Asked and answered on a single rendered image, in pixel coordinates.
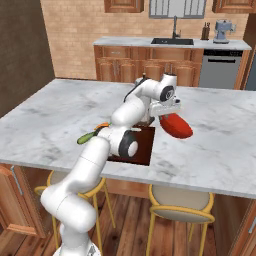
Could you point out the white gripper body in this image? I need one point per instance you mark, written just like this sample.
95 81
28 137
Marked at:
164 108

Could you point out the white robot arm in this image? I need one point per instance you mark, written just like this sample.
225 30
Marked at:
90 163

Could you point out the red bowl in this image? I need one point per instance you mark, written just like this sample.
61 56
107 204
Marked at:
176 126

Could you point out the dark brown tray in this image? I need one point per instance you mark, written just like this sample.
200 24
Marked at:
145 146

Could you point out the wooden base cupboard run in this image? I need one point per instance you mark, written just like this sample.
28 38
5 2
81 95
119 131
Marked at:
133 65

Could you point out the orange carrot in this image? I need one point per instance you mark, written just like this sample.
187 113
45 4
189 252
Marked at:
101 125

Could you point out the black sink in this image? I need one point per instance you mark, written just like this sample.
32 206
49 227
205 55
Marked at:
172 41

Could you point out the grey dishwasher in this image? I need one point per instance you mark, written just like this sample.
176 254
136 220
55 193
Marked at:
220 70

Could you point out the dark tap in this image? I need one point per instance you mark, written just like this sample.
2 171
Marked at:
175 28

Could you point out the dark knife block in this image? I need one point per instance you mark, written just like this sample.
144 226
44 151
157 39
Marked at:
205 32

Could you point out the grey stand mixer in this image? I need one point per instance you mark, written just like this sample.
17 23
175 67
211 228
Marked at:
222 31

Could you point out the yellow stool with beige seat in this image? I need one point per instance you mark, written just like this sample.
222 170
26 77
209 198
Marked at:
95 190
180 205

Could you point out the window with grey blinds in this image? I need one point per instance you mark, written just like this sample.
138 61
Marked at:
177 8

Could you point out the wooden island cupboard door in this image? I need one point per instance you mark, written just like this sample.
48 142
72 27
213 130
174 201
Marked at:
245 236
16 206

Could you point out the wooden wall cupboard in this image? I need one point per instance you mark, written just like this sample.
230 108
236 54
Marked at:
234 5
124 5

